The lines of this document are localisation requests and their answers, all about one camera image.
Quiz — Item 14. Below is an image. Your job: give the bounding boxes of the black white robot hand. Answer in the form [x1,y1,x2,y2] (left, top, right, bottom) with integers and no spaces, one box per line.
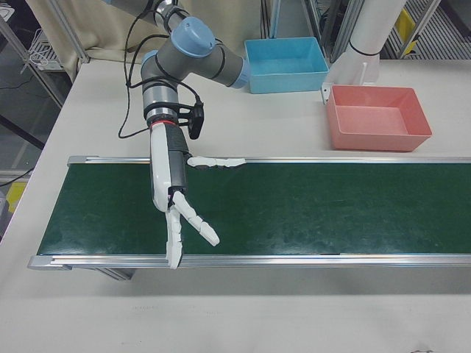
[149,122,247,269]

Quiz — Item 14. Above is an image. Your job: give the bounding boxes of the light blue plastic box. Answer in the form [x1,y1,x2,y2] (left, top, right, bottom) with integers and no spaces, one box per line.
[244,36,330,95]

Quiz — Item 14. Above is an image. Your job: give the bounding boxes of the pink plastic box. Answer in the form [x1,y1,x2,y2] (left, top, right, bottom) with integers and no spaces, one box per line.
[326,84,432,152]

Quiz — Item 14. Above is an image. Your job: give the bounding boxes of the yellow bin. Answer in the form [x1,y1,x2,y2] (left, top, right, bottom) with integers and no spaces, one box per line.
[6,181,29,215]

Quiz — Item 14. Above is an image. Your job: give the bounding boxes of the beige curtain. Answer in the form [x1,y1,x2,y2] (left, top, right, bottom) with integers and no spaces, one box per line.
[27,0,174,66]

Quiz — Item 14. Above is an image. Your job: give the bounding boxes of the white robot column base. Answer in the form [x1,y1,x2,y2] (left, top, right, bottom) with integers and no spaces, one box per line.
[328,0,406,88]

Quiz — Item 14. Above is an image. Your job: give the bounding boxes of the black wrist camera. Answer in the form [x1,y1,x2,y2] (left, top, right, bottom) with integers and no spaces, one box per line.
[185,104,206,140]

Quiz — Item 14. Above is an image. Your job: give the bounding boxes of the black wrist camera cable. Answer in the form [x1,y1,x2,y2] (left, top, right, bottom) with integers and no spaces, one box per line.
[117,0,204,140]

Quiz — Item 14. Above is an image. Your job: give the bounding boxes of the green conveyor belt aluminium frame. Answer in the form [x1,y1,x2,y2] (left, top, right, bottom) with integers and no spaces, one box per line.
[28,154,471,282]

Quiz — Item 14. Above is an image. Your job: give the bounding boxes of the slanted aluminium frame post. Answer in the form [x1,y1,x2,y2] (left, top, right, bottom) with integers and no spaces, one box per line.
[51,0,90,64]

